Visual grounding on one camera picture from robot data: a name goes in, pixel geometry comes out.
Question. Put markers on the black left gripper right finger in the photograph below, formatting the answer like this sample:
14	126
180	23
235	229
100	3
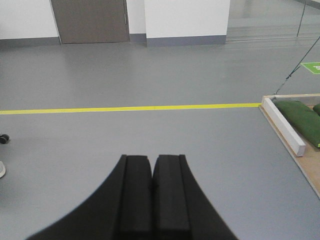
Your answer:
181	210

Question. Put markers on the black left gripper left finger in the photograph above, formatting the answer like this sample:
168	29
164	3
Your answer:
120	209

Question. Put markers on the grey-brown door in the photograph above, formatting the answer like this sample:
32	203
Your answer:
91	21

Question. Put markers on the seated person in black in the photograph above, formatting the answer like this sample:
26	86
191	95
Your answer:
2	169

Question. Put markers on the white wooden edge beam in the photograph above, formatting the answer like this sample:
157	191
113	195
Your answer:
289	137

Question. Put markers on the plywood base platform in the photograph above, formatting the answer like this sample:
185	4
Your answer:
304	154

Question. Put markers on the grey wheeled chair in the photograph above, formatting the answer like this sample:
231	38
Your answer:
4	138

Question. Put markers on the green sandbag left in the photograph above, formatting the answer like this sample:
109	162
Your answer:
305	120

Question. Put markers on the green sandbag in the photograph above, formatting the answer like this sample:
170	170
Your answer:
305	120
316	108

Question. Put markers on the green sandbag right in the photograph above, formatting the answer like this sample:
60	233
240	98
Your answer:
316	108

